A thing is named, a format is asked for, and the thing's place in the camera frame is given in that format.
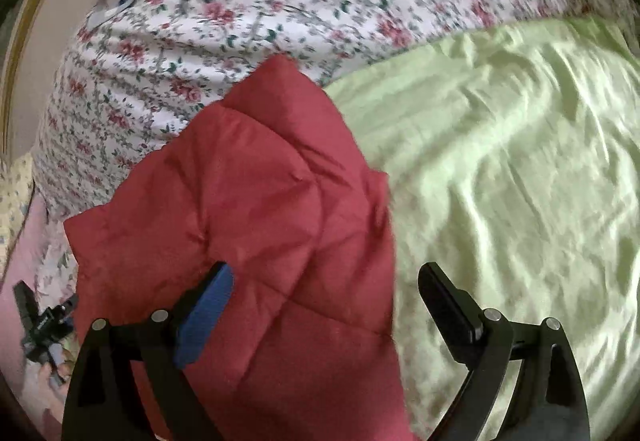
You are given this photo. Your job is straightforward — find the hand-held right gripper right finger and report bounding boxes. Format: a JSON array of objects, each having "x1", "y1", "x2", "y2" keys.
[{"x1": 417, "y1": 262, "x2": 591, "y2": 441}]

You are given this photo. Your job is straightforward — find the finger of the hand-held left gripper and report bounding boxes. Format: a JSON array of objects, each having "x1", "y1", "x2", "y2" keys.
[{"x1": 12, "y1": 282, "x2": 41, "y2": 327}]

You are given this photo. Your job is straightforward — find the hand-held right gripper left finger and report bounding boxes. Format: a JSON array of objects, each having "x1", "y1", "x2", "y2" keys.
[{"x1": 61, "y1": 261, "x2": 236, "y2": 441}]

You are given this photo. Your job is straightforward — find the red quilted jacket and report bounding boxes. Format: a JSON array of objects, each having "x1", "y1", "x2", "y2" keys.
[{"x1": 64, "y1": 53, "x2": 418, "y2": 441}]

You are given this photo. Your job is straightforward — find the person's left hand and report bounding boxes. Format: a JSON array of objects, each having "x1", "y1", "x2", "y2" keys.
[{"x1": 40, "y1": 361, "x2": 71, "y2": 394}]

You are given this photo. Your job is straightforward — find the pink pillow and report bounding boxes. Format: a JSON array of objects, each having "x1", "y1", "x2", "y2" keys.
[{"x1": 0, "y1": 193, "x2": 78, "y2": 402}]

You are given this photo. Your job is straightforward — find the large flower print pillow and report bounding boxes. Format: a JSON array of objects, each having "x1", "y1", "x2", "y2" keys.
[{"x1": 36, "y1": 238, "x2": 81, "y2": 307}]

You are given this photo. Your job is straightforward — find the yellow floral pillow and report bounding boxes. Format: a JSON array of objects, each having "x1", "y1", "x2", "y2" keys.
[{"x1": 0, "y1": 156, "x2": 37, "y2": 272}]

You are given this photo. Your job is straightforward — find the light green bed sheet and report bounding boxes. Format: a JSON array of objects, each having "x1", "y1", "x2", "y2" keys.
[{"x1": 325, "y1": 16, "x2": 640, "y2": 441}]

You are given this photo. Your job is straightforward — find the wooden bed headboard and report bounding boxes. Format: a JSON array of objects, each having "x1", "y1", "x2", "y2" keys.
[{"x1": 0, "y1": 0, "x2": 103, "y2": 156}]

